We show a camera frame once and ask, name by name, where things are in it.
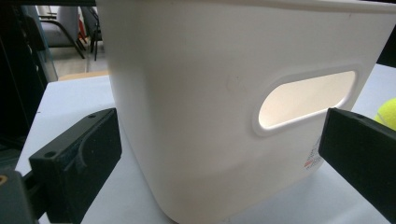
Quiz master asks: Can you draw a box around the white plastic storage bin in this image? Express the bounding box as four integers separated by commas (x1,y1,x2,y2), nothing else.
95,0,396,224

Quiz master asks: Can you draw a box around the grey chair with black frame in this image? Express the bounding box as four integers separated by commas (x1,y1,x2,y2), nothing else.
36,5,104,62

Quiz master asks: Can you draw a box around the dark cabinet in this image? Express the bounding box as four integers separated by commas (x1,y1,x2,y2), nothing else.
0,4,59,147

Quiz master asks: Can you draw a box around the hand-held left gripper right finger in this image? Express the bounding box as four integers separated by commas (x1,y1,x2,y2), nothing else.
318,107,396,224

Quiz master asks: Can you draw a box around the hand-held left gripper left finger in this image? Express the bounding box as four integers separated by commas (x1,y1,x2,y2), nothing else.
28,107,122,224

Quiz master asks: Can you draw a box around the yellow tennis ball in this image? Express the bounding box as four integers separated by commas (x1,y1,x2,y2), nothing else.
374,97,396,132

